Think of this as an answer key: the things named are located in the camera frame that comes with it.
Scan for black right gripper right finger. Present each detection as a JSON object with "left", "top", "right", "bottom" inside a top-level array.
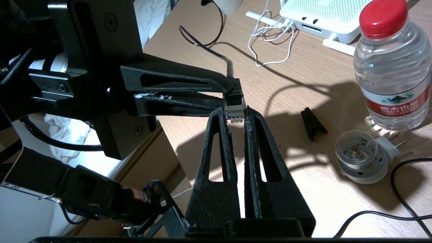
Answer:
[{"left": 245, "top": 108, "right": 316, "bottom": 237}]

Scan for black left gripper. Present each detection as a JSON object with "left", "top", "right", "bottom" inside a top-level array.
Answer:
[{"left": 47, "top": 0, "right": 234, "bottom": 160}]

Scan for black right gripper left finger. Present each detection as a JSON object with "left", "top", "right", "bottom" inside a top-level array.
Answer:
[{"left": 184, "top": 109, "right": 241, "bottom": 237}]

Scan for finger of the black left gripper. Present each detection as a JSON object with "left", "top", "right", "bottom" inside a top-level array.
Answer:
[{"left": 135, "top": 93, "right": 225, "bottom": 117}]

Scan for black ethernet cable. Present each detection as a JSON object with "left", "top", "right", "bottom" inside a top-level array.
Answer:
[{"left": 179, "top": 0, "right": 248, "bottom": 124}]

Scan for white power cable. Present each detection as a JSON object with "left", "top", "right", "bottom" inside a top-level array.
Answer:
[{"left": 247, "top": 0, "right": 299, "bottom": 67}]

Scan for small white round device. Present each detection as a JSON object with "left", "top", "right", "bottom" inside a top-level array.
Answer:
[{"left": 335, "top": 130, "right": 407, "bottom": 185}]

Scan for white router with antennas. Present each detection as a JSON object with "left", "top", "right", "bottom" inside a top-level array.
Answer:
[{"left": 245, "top": 0, "right": 375, "bottom": 57}]

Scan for white crumpled bed sheet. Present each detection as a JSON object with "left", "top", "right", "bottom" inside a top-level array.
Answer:
[{"left": 44, "top": 0, "right": 176, "bottom": 162}]

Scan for small black plastic clip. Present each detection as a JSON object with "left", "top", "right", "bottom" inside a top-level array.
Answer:
[{"left": 301, "top": 107, "right": 328, "bottom": 142}]

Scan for white toilet paper roll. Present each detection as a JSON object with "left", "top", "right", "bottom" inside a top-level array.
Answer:
[{"left": 213, "top": 0, "right": 243, "bottom": 16}]

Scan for clear bottle with red cap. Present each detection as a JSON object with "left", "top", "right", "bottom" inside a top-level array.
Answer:
[{"left": 353, "top": 0, "right": 432, "bottom": 132}]

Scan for thin black USB cable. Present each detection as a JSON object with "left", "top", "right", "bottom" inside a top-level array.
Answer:
[{"left": 332, "top": 158, "right": 432, "bottom": 238}]

